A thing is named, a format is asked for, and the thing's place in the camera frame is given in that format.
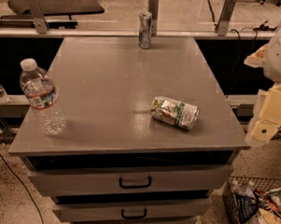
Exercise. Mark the middle grey drawer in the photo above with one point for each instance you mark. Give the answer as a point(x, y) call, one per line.
point(132, 211)

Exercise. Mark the clear plastic water bottle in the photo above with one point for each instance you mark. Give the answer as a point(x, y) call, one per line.
point(40, 91)

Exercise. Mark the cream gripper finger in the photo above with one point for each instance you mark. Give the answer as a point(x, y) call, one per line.
point(266, 120)

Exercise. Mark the dark blue bag in basket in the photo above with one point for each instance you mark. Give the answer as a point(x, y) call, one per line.
point(246, 203)

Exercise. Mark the top grey drawer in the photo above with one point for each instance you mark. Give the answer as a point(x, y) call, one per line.
point(125, 180)

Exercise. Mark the middle metal bracket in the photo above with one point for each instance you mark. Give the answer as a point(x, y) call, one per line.
point(153, 9)

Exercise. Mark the snack bag in basket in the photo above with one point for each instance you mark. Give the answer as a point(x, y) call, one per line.
point(269, 200)

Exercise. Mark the silver blue redbull can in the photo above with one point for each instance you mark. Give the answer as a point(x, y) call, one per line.
point(145, 30)

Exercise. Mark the metal bracket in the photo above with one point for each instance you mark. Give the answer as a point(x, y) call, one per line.
point(225, 17)
point(153, 9)
point(40, 24)

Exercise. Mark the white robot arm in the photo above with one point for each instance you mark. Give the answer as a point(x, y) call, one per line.
point(268, 57)

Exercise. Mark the left metal bracket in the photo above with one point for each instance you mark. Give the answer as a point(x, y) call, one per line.
point(40, 24)

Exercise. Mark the crushed green white can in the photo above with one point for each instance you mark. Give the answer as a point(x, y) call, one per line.
point(179, 114)

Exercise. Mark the right metal bracket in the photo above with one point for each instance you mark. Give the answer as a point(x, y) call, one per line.
point(225, 17)

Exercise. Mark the grey drawer cabinet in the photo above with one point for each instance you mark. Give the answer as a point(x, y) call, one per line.
point(106, 86)

